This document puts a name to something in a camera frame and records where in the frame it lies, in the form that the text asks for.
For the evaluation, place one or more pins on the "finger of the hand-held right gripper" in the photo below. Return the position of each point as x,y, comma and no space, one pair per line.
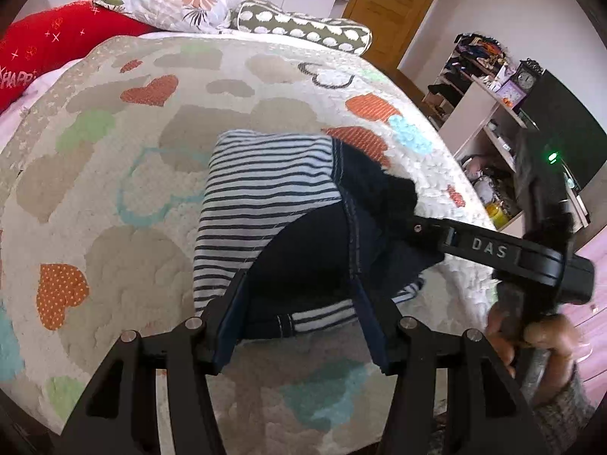
474,244

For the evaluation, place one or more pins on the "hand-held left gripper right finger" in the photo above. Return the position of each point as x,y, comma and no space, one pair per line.
374,329

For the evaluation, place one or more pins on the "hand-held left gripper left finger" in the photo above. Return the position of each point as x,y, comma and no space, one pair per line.
227,324

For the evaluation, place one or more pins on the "striped navy pants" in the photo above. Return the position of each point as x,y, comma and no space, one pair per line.
265,189

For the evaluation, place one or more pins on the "person's right forearm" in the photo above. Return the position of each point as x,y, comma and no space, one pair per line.
564,407

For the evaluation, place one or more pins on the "person's right hand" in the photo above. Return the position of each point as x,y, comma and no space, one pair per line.
555,336

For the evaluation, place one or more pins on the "yellow jar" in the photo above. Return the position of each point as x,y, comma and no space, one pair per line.
498,213

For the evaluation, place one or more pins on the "black television screen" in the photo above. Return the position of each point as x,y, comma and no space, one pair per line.
569,118

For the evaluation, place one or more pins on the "white open shelf unit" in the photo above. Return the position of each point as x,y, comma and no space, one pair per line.
479,104

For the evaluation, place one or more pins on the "heart patterned quilt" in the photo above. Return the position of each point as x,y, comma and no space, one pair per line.
118,256

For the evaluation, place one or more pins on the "ornate black table clock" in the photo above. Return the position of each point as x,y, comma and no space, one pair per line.
527,78

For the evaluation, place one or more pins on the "wooden door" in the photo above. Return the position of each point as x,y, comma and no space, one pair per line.
393,4

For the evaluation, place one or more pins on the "olive dotted bolster pillow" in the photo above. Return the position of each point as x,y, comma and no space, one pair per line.
308,26

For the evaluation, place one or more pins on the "pale pink bed sheet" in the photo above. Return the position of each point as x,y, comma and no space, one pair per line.
28,104

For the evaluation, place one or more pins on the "floral pillow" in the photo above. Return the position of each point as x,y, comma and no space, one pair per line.
175,4

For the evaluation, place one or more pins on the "red embroidered pillow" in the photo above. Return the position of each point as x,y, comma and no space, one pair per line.
57,33

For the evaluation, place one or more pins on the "purple picture frame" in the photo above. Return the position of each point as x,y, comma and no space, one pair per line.
511,94

